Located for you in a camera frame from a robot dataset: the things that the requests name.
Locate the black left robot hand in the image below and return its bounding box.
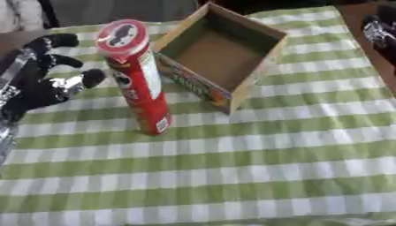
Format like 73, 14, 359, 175
0, 33, 109, 122

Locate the red cylindrical chip can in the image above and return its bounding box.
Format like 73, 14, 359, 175
94, 19, 173, 137

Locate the open tan cardboard box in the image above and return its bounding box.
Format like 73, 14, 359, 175
149, 3, 290, 115

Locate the person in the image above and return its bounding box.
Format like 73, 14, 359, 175
0, 0, 61, 34

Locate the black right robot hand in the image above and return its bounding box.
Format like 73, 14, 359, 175
360, 4, 396, 75

